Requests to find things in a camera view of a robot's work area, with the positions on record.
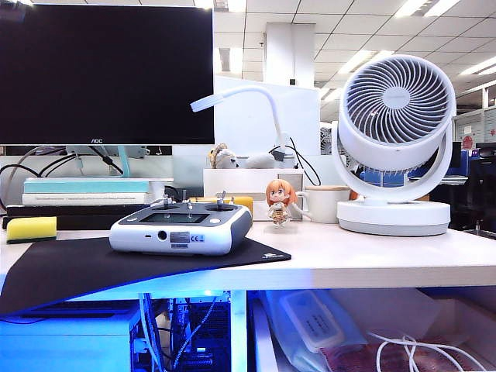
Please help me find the white desk drawer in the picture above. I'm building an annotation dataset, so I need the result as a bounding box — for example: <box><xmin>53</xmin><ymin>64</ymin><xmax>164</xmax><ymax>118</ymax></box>
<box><xmin>247</xmin><ymin>288</ymin><xmax>496</xmax><ymax>372</ymax></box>

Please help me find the yellow cleaning sponge green base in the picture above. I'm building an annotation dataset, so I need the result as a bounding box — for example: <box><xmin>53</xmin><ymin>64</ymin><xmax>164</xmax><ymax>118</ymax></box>
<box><xmin>5</xmin><ymin>215</ymin><xmax>58</xmax><ymax>245</ymax></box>

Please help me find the black open computer chassis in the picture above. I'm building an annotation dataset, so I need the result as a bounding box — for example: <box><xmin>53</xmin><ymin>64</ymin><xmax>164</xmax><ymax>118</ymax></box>
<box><xmin>168</xmin><ymin>296</ymin><xmax>233</xmax><ymax>372</ymax></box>

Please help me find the white desk organizer box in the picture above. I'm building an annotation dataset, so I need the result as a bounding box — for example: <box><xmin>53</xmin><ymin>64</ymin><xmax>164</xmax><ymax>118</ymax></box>
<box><xmin>202</xmin><ymin>167</ymin><xmax>305</xmax><ymax>202</ymax></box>

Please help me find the yellow rectangular block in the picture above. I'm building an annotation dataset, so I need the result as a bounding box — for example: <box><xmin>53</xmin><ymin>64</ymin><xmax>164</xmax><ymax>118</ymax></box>
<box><xmin>188</xmin><ymin>195</ymin><xmax>254</xmax><ymax>215</ymax></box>

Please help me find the grey rounded plush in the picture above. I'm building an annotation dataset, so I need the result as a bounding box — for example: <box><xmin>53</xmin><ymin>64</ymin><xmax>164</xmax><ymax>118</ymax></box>
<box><xmin>243</xmin><ymin>152</ymin><xmax>277</xmax><ymax>169</ymax></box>

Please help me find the orange-haired anime figurine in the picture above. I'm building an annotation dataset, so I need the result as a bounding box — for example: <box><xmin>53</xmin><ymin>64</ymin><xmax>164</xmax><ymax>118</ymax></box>
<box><xmin>263</xmin><ymin>178</ymin><xmax>301</xmax><ymax>233</ymax></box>

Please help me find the beige plush toy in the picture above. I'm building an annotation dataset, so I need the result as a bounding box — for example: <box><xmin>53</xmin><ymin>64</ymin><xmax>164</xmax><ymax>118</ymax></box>
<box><xmin>208</xmin><ymin>141</ymin><xmax>240</xmax><ymax>170</ymax></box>

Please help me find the white partition panel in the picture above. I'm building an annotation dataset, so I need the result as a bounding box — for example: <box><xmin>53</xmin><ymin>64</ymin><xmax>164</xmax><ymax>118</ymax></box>
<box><xmin>214</xmin><ymin>75</ymin><xmax>322</xmax><ymax>156</ymax></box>

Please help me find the white mug wooden lid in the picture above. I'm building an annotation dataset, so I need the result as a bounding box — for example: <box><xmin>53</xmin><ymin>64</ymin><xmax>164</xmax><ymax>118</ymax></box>
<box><xmin>295</xmin><ymin>184</ymin><xmax>352</xmax><ymax>225</ymax></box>

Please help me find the white gooseneck desk lamp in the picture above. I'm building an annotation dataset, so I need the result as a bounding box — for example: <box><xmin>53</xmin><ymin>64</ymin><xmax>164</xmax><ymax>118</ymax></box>
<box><xmin>189</xmin><ymin>84</ymin><xmax>297</xmax><ymax>159</ymax></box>

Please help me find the white grey remote controller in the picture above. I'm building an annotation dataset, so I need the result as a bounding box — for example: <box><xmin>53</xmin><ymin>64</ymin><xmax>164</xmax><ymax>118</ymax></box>
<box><xmin>108</xmin><ymin>188</ymin><xmax>254</xmax><ymax>257</ymax></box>

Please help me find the small white background fan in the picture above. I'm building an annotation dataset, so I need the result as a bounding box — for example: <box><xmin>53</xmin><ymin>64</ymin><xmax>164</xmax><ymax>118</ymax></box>
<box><xmin>319</xmin><ymin>126</ymin><xmax>334</xmax><ymax>155</ymax></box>

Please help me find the white round desk fan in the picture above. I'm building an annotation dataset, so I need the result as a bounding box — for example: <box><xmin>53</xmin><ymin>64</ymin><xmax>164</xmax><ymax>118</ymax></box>
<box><xmin>330</xmin><ymin>53</ymin><xmax>457</xmax><ymax>237</ymax></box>

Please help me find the white power strip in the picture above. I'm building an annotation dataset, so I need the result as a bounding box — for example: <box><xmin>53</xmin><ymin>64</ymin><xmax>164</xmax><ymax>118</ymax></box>
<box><xmin>278</xmin><ymin>290</ymin><xmax>346</xmax><ymax>354</ymax></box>

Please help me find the teal book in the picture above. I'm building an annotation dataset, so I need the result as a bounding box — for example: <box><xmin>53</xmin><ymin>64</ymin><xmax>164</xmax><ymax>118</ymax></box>
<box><xmin>23</xmin><ymin>181</ymin><xmax>151</xmax><ymax>195</ymax></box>

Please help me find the white book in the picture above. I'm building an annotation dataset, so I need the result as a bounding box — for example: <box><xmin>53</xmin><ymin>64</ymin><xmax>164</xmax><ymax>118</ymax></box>
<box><xmin>21</xmin><ymin>192</ymin><xmax>150</xmax><ymax>205</ymax></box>

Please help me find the clear plastic bag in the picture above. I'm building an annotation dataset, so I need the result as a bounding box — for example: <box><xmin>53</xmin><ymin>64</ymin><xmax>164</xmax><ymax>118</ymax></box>
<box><xmin>262</xmin><ymin>289</ymin><xmax>370</xmax><ymax>372</ymax></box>

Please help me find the black AOC computer monitor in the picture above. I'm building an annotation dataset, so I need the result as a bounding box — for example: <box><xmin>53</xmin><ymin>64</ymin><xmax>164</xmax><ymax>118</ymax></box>
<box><xmin>0</xmin><ymin>4</ymin><xmax>215</xmax><ymax>146</ymax></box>

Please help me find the black mouse pad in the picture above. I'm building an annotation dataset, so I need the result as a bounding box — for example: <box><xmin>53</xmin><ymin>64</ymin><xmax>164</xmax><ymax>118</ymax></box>
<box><xmin>0</xmin><ymin>236</ymin><xmax>293</xmax><ymax>315</ymax></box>

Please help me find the red patterned packet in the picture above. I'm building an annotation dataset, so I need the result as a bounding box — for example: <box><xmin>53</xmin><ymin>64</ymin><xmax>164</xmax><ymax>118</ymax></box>
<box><xmin>319</xmin><ymin>336</ymin><xmax>482</xmax><ymax>372</ymax></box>

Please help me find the black office chair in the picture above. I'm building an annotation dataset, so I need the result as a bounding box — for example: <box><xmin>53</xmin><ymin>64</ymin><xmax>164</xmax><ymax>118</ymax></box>
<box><xmin>462</xmin><ymin>157</ymin><xmax>496</xmax><ymax>234</ymax></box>

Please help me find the white computer tower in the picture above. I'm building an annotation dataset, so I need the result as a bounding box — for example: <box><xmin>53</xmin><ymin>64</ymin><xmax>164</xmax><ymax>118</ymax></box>
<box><xmin>0</xmin><ymin>301</ymin><xmax>142</xmax><ymax>372</ymax></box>

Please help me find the black lamp cable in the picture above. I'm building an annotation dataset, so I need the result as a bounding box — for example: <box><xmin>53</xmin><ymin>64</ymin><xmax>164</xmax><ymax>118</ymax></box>
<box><xmin>268</xmin><ymin>135</ymin><xmax>322</xmax><ymax>187</ymax></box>

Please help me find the black monitor cable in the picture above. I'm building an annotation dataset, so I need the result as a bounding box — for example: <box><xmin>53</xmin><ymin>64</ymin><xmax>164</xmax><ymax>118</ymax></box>
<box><xmin>88</xmin><ymin>145</ymin><xmax>124</xmax><ymax>176</ymax></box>

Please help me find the white cable bundle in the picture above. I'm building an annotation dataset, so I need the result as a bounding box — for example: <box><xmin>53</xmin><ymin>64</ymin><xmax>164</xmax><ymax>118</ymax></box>
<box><xmin>137</xmin><ymin>292</ymin><xmax>164</xmax><ymax>372</ymax></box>

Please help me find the white coiled cable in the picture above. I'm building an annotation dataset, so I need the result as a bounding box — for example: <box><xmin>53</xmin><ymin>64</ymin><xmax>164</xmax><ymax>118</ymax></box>
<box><xmin>365</xmin><ymin>330</ymin><xmax>488</xmax><ymax>372</ymax></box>

